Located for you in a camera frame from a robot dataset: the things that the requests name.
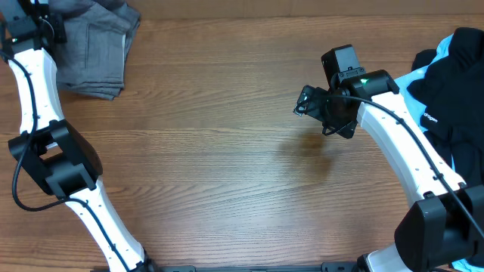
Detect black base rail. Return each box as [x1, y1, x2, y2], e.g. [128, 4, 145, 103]
[158, 261, 372, 272]

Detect black t-shirt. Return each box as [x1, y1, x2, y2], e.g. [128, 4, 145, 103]
[406, 27, 484, 267]

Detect grey khaki shorts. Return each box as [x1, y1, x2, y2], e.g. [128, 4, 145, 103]
[49, 0, 141, 100]

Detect light blue t-shirt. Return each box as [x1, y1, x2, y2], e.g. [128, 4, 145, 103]
[392, 34, 484, 272]

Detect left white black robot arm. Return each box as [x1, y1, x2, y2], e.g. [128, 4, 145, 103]
[1, 1, 158, 271]

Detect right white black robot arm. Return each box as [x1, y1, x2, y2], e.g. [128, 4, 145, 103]
[293, 70, 483, 271]

